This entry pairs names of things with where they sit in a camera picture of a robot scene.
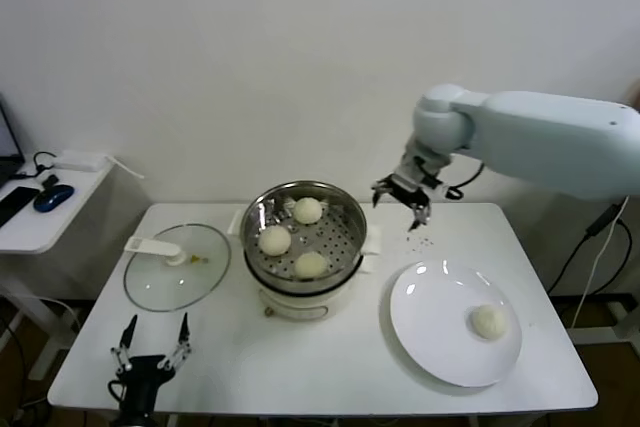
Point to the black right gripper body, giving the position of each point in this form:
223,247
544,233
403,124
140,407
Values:
412,189

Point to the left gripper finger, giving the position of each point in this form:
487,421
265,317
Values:
179,353
122,358

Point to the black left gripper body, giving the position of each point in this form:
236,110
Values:
150,372

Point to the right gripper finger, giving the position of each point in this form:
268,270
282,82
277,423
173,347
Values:
422,212
381,188

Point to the white steamed baozi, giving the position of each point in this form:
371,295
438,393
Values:
311,265
274,239
487,322
306,210

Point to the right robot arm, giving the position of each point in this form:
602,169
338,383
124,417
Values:
550,137

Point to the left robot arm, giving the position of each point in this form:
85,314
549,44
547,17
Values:
137,409

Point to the stainless steel steamer basket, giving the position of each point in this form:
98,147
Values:
340,242

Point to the dark crumbs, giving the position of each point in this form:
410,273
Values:
420,241

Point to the white round plate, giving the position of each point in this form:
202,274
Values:
425,307

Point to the white electric cooker pot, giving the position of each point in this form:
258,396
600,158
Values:
295,309

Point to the white side table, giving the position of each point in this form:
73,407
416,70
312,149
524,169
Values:
30,237

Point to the blue computer mouse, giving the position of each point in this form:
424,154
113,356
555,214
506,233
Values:
52,198

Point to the black inline power adapter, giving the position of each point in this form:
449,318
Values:
600,219

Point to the black smartphone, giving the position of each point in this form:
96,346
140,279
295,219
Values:
17,199

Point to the small black dongle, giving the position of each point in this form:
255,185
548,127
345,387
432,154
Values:
48,181

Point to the white power adapter box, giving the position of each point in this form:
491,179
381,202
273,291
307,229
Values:
77,161

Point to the black laptop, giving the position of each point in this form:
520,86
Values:
7,147

